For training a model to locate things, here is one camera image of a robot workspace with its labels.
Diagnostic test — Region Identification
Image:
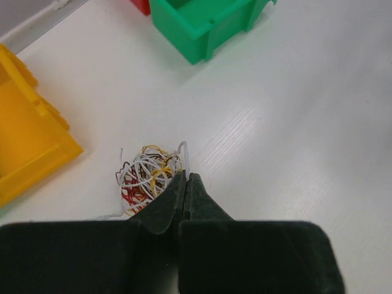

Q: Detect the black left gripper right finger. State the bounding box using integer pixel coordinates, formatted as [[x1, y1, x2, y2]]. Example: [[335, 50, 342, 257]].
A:
[[178, 173, 345, 293]]

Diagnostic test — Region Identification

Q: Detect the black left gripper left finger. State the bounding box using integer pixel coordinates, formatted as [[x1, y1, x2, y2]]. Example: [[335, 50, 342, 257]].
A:
[[1, 171, 186, 293]]

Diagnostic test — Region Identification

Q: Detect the white thin wire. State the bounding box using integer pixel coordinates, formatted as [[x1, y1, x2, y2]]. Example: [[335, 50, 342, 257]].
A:
[[97, 140, 193, 220]]

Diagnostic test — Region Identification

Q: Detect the brown thin wire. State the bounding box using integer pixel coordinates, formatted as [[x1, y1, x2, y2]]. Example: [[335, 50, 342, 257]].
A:
[[115, 154, 166, 203]]

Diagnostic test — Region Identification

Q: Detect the green plastic bin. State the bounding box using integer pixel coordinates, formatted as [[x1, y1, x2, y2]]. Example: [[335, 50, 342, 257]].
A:
[[149, 0, 270, 64]]

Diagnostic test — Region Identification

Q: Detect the red plastic bin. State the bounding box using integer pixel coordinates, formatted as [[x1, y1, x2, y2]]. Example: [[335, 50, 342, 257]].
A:
[[130, 0, 151, 16]]

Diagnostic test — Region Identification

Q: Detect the yellow plastic bin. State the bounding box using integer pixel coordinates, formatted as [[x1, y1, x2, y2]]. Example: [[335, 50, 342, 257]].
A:
[[1, 45, 83, 206]]

